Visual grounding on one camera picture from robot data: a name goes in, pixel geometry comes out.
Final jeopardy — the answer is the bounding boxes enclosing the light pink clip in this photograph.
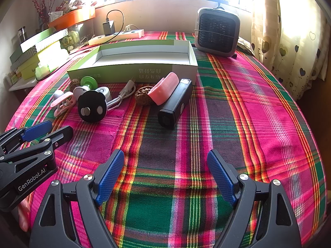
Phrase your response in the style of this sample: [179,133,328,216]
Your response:
[50,90,78,117]

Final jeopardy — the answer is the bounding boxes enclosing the cream power strip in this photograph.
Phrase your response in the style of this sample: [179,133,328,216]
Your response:
[88,29,145,46]

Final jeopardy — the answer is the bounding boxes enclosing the pile of assorted packets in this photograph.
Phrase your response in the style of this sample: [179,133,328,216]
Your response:
[48,0,87,21]

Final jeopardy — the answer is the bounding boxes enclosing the dark metal tumbler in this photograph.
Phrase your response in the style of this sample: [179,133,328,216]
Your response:
[17,26,28,43]

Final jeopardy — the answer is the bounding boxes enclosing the white bottle cap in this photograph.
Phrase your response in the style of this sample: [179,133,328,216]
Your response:
[96,86,110,100]

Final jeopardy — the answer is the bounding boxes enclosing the white usb cable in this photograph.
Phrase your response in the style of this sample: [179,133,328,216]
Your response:
[106,79,136,110]

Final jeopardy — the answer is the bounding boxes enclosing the pink oval clip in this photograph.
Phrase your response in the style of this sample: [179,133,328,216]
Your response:
[151,72,179,106]

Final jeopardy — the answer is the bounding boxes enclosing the cream heart print curtain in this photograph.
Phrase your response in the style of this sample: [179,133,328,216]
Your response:
[252,0,331,101]

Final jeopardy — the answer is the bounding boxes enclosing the green white cardboard box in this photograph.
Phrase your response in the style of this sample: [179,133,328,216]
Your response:
[67,40,199,85]

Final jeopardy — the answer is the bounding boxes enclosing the grey portable fan heater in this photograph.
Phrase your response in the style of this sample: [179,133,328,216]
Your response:
[193,7,240,58]

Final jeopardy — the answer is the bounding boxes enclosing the red blossom branches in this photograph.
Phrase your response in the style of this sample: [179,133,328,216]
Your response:
[28,0,56,25]

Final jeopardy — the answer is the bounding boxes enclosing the black round magnet disc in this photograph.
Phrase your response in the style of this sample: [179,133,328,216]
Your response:
[78,90,108,123]

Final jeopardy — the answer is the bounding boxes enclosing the orange storage box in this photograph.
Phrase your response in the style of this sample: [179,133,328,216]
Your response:
[48,6,96,30]

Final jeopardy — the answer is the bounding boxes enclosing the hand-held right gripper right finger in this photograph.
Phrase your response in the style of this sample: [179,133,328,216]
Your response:
[207,149,303,248]

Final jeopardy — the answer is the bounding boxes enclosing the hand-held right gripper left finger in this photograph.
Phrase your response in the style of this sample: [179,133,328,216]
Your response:
[30,149,125,248]

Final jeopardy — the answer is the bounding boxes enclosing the small green label box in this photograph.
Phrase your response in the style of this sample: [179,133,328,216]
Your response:
[61,30,80,51]

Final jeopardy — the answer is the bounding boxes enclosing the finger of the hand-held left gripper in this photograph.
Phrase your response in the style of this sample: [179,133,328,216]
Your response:
[0,126,74,173]
[0,120,53,158]

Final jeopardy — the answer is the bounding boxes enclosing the white suction knob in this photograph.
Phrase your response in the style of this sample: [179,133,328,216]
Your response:
[73,86,91,101]

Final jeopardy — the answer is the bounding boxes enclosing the flat green lid box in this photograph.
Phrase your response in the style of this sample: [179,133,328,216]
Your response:
[20,28,68,53]

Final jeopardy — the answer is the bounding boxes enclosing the beige cloth bundle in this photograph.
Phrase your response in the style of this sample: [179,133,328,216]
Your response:
[238,37,256,55]

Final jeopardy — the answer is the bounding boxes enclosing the grey striped box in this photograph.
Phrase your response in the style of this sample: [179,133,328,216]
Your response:
[10,45,39,65]

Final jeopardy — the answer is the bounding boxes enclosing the pink green plaid tablecloth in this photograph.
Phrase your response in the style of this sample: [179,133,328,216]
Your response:
[5,31,327,248]

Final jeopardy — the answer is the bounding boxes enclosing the pale green tissue pack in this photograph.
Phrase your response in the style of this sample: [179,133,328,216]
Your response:
[35,62,59,81]

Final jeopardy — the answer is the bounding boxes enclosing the green suction knob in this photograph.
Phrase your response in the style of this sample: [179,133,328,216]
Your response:
[80,75,99,91]

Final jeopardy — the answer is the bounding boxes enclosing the yellow green box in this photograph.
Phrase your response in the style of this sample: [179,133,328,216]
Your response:
[16,41,71,80]

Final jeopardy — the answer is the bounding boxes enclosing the black cylindrical device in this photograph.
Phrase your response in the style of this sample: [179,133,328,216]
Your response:
[157,78,193,129]

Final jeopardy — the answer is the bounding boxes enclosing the black charger adapter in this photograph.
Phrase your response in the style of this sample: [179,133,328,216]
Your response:
[103,21,115,36]

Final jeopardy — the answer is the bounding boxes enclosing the black charger cable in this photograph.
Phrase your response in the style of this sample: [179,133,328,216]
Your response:
[78,10,125,51]

